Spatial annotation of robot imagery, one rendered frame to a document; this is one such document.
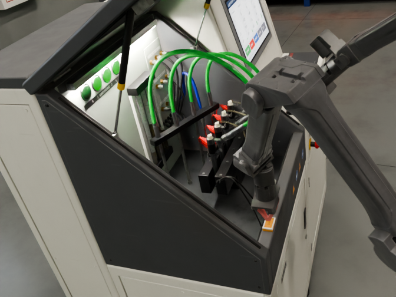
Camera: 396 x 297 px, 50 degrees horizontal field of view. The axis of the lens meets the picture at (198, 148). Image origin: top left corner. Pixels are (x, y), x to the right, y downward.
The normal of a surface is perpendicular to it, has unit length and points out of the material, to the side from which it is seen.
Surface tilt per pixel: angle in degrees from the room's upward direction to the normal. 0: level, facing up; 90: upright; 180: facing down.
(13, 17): 90
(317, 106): 63
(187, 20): 90
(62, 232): 90
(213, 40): 90
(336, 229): 0
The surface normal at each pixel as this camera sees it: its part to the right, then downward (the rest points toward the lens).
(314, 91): 0.29, 0.02
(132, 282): -0.34, 0.56
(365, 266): -0.17, -0.83
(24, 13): 0.88, 0.12
